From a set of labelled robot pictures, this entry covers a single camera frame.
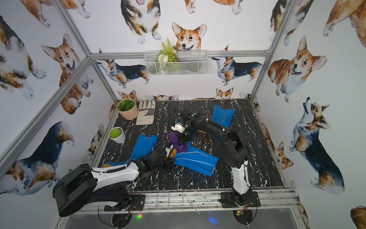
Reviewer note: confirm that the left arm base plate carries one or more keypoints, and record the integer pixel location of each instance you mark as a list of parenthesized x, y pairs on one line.
[(130, 203)]

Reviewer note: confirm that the aluminium front rail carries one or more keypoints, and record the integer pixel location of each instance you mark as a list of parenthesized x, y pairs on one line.
[(198, 201)]

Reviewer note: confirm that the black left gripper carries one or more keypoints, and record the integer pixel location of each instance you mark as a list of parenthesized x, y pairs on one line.
[(165, 154)]

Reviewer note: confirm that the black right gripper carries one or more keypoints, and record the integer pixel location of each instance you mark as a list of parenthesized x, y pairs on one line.
[(186, 140)]

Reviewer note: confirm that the green plant in pink pot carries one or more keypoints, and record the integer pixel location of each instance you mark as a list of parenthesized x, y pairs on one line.
[(126, 105)]

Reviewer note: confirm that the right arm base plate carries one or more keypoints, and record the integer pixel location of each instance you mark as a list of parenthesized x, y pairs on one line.
[(235, 200)]

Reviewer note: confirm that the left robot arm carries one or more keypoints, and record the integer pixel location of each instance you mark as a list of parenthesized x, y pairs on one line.
[(87, 186)]

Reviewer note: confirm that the white wire wall basket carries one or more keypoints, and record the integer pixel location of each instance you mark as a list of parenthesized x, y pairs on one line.
[(179, 63)]

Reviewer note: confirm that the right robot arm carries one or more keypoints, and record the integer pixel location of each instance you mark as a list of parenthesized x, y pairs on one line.
[(234, 149)]

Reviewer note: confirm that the blue rubber boot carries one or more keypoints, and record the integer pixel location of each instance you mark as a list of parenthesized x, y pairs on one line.
[(223, 116), (196, 160), (143, 147)]

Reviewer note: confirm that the fern with white flower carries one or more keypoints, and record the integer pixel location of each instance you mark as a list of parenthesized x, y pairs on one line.
[(167, 59)]

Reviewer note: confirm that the blue rubber boot back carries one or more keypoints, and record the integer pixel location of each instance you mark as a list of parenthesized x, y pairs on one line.
[(223, 116)]

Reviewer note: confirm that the small white plant pot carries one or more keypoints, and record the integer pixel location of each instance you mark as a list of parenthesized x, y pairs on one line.
[(121, 139)]

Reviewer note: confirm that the pink ribbed plant pot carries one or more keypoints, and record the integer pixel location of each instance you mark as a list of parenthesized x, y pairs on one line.
[(131, 114)]

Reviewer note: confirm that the purple cloth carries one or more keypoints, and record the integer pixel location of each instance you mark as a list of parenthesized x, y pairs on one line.
[(175, 140)]

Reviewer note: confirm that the green moss in white pot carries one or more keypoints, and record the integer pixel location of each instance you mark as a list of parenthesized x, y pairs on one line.
[(115, 133)]

